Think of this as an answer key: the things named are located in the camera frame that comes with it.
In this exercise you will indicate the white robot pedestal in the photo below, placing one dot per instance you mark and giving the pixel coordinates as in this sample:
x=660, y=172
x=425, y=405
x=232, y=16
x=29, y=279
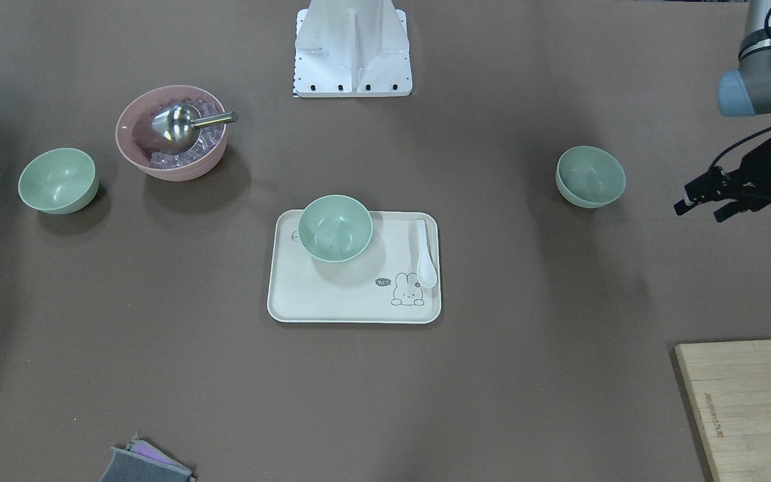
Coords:
x=352, y=49

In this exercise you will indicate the green bowl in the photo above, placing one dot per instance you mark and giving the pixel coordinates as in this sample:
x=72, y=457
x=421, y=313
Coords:
x=61, y=181
x=335, y=228
x=588, y=177

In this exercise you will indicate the cream bunny tray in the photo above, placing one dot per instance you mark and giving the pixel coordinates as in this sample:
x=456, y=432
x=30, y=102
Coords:
x=378, y=286

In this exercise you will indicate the bamboo cutting board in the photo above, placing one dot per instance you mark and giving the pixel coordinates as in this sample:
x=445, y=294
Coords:
x=728, y=386

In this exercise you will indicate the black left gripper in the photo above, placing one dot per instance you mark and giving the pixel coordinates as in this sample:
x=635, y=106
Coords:
x=762, y=164

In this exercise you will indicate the metal ice scoop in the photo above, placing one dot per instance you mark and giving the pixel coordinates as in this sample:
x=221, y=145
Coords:
x=175, y=129

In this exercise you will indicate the white plastic spoon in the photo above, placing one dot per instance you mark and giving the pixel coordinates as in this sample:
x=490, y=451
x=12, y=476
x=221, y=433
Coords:
x=425, y=269

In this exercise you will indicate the grey cloth pouch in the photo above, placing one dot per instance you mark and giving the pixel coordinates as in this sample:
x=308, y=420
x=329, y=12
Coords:
x=139, y=460

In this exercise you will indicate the green bowl on tray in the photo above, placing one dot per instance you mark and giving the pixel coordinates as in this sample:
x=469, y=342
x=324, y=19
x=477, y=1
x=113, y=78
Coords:
x=335, y=228

